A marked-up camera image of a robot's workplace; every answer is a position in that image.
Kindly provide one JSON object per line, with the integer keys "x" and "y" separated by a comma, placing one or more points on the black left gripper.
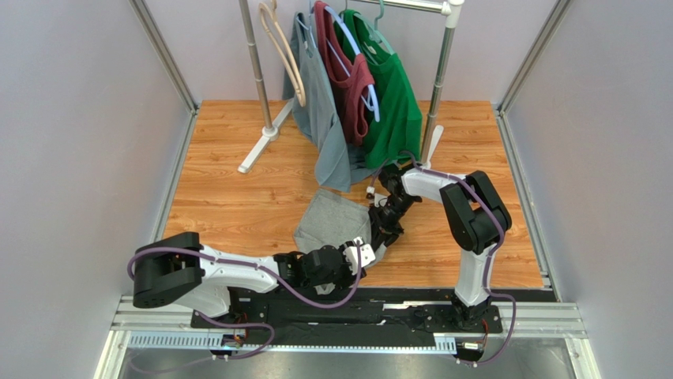
{"x": 349, "y": 279}

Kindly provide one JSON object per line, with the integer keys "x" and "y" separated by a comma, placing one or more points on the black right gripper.
{"x": 387, "y": 216}

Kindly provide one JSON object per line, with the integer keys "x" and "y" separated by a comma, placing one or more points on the light grey cloth napkin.
{"x": 331, "y": 220}

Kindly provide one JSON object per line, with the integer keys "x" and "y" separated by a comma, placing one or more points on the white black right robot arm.
{"x": 477, "y": 217}

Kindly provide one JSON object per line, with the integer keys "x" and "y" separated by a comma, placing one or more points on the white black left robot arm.
{"x": 181, "y": 270}

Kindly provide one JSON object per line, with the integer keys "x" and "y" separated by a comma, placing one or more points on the blue-grey hanging shirt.
{"x": 338, "y": 165}

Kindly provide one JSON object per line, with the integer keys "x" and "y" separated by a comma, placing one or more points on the green hanging shirt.
{"x": 400, "y": 127}

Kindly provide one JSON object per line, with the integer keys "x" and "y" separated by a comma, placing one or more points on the white clothes rack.
{"x": 429, "y": 138}

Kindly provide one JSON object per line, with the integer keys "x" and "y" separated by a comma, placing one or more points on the light blue hanger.
{"x": 371, "y": 99}

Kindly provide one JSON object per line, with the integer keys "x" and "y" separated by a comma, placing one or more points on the maroon hanging shirt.
{"x": 347, "y": 69}

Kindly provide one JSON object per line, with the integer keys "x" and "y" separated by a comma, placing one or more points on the wooden hanger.
{"x": 269, "y": 21}

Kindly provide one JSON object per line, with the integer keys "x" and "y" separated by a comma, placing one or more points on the teal green hanger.
{"x": 374, "y": 34}

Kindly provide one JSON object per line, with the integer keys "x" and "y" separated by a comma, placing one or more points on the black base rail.
{"x": 373, "y": 318}

